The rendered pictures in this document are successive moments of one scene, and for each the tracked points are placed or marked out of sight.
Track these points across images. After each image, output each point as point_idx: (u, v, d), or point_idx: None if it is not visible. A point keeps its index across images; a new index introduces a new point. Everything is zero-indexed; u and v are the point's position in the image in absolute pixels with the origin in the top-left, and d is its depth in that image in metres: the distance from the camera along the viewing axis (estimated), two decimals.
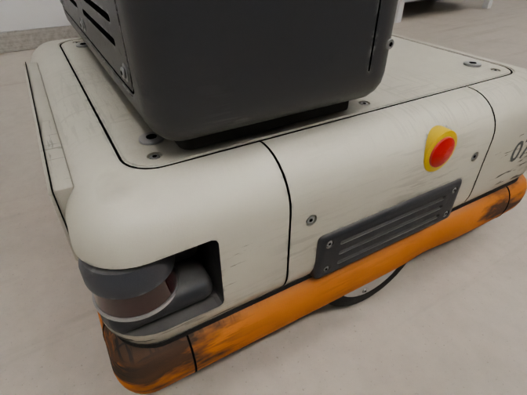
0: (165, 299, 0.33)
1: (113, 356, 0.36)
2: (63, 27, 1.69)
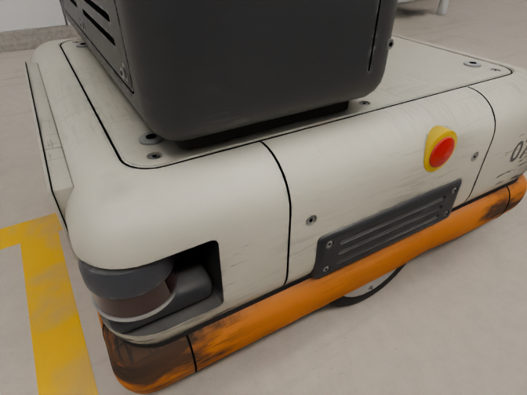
0: (165, 299, 0.33)
1: (113, 356, 0.36)
2: None
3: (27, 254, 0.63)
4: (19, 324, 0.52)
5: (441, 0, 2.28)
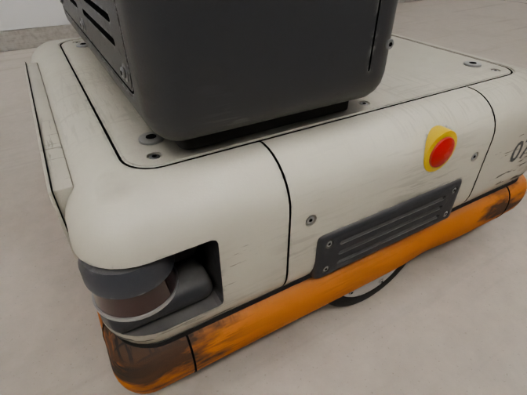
0: (165, 299, 0.33)
1: (113, 356, 0.36)
2: None
3: None
4: None
5: None
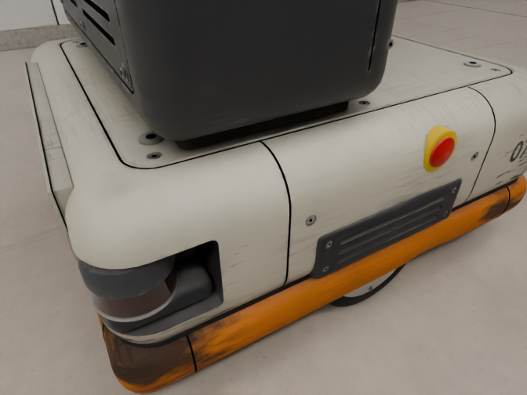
0: (165, 299, 0.33)
1: (113, 356, 0.36)
2: None
3: None
4: None
5: None
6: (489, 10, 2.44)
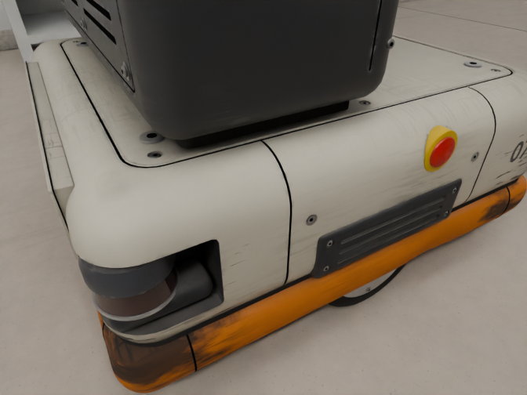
0: (165, 298, 0.33)
1: (113, 356, 0.36)
2: None
3: None
4: None
5: None
6: (450, 16, 2.28)
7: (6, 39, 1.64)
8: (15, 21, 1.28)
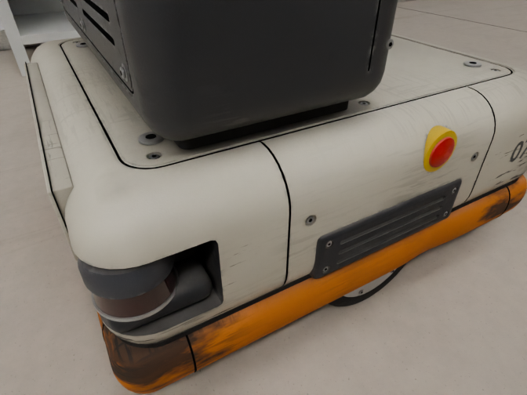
0: (165, 299, 0.33)
1: (112, 356, 0.36)
2: None
3: None
4: None
5: None
6: (448, 16, 2.27)
7: (1, 40, 1.63)
8: (7, 22, 1.27)
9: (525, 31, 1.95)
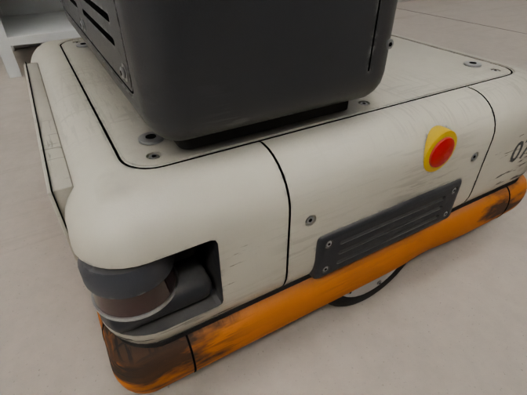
0: (165, 299, 0.33)
1: (112, 356, 0.36)
2: None
3: None
4: None
5: None
6: (443, 17, 2.26)
7: None
8: None
9: (520, 32, 1.94)
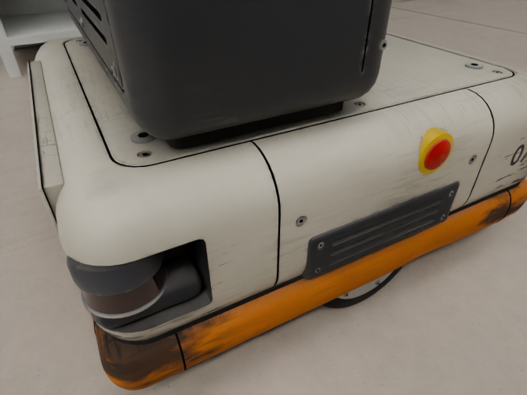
0: (153, 297, 0.33)
1: (102, 353, 0.36)
2: None
3: None
4: None
5: None
6: (443, 17, 2.26)
7: None
8: None
9: (520, 32, 1.94)
